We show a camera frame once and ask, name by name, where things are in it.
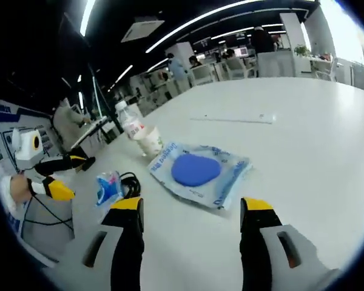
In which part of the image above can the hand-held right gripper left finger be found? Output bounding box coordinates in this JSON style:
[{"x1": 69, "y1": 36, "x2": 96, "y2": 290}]
[{"x1": 44, "y1": 196, "x2": 146, "y2": 291}]

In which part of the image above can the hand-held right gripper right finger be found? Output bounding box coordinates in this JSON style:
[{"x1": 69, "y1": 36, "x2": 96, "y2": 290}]
[{"x1": 238, "y1": 196, "x2": 342, "y2": 291}]

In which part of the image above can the blue tissue pack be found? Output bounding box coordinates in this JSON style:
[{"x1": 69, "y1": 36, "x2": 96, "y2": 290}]
[{"x1": 94, "y1": 170, "x2": 124, "y2": 210}]

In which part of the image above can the clear bag with blue disc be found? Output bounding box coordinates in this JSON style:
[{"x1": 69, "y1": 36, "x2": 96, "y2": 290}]
[{"x1": 147, "y1": 139, "x2": 253, "y2": 210}]

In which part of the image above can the white paper cup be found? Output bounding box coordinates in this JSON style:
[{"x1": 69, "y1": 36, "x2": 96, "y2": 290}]
[{"x1": 135, "y1": 124, "x2": 164, "y2": 160}]

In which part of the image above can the clear plastic water bottle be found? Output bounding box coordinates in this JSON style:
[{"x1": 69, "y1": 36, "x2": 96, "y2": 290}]
[{"x1": 114, "y1": 101, "x2": 146, "y2": 143}]

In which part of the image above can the person's left hand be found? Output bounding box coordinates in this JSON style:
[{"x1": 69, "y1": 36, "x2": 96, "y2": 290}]
[{"x1": 8, "y1": 175, "x2": 34, "y2": 203}]

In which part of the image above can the white blue display board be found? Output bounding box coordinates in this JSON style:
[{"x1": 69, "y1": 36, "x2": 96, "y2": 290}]
[{"x1": 0, "y1": 99, "x2": 60, "y2": 166}]

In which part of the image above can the black laptop stand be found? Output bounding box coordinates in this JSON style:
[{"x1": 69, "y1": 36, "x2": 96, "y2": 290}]
[{"x1": 75, "y1": 96, "x2": 122, "y2": 174}]

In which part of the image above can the grey laptop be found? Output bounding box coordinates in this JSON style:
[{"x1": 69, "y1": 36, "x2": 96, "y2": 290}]
[{"x1": 69, "y1": 116, "x2": 110, "y2": 149}]

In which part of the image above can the white table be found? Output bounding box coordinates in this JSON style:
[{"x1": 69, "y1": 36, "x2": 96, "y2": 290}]
[{"x1": 45, "y1": 77, "x2": 364, "y2": 291}]

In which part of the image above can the white office chair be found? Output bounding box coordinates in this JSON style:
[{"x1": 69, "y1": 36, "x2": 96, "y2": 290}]
[
  {"x1": 227, "y1": 57, "x2": 255, "y2": 79},
  {"x1": 190, "y1": 65, "x2": 215, "y2": 85}
]

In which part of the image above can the white partition cabinet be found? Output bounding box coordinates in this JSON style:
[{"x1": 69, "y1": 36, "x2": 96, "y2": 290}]
[{"x1": 257, "y1": 50, "x2": 295, "y2": 79}]

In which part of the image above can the ceiling air conditioner cassette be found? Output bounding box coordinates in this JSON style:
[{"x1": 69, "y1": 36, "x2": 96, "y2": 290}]
[{"x1": 121, "y1": 18, "x2": 165, "y2": 43}]

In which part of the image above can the green potted plant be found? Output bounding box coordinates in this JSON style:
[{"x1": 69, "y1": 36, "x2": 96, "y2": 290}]
[{"x1": 294, "y1": 44, "x2": 312, "y2": 57}]

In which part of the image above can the long ceiling light strip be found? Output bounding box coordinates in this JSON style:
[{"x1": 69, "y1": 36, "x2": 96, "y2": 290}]
[{"x1": 145, "y1": 0, "x2": 321, "y2": 54}]

